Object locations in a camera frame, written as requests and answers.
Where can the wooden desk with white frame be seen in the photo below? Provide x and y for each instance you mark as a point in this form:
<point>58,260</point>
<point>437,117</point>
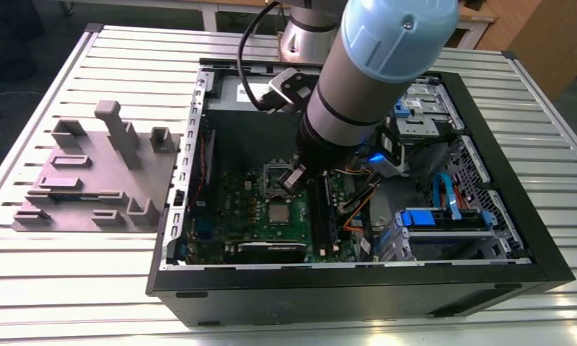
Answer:
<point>477,18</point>

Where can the black graphics card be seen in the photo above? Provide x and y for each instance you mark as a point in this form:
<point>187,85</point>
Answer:
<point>270,250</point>

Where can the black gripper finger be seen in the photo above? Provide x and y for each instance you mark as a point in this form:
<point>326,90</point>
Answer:
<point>295,179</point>

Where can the CPU socket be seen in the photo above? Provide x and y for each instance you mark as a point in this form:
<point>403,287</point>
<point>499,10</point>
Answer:
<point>279,224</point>

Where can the green motherboard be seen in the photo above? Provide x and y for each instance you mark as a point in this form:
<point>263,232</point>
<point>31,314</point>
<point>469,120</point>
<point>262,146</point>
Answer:
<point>237,202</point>

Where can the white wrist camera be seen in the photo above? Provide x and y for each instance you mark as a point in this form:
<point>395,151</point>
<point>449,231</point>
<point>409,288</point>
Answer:
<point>394,166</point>
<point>294,84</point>

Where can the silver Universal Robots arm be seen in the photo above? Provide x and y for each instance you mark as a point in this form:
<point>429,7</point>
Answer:
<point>357,90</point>

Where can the silver metal drive cage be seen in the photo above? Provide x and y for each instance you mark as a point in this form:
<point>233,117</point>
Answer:
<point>423,128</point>

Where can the silver metal disk bay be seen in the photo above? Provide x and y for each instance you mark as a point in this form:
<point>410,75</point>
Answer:
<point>453,235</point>

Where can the RAM stick with gold contacts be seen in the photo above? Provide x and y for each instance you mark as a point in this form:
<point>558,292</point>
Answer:
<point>76,198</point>

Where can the silver CPU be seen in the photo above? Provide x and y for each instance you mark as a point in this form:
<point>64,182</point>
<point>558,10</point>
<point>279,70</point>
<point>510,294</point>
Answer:
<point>281,214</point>

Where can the grey parts rack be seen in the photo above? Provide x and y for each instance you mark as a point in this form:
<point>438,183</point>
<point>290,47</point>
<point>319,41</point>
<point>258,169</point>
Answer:
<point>100,173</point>

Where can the blue plastic drive rail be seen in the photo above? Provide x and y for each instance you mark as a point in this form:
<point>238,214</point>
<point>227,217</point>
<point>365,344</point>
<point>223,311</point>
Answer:
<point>403,108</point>

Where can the black PC case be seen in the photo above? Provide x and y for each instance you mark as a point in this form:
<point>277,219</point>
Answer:
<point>318,299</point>

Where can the hard disk in blue carrier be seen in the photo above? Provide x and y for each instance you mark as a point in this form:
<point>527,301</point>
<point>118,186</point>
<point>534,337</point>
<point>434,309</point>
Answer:
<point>421,218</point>

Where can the wooden cabinet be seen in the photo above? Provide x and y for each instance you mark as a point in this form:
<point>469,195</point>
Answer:
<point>558,43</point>

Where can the dark installed RAM stick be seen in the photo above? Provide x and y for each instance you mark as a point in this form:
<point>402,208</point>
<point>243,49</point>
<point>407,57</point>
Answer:
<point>329,209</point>

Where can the grey power supply unit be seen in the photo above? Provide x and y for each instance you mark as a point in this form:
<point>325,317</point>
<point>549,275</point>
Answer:
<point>241,133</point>

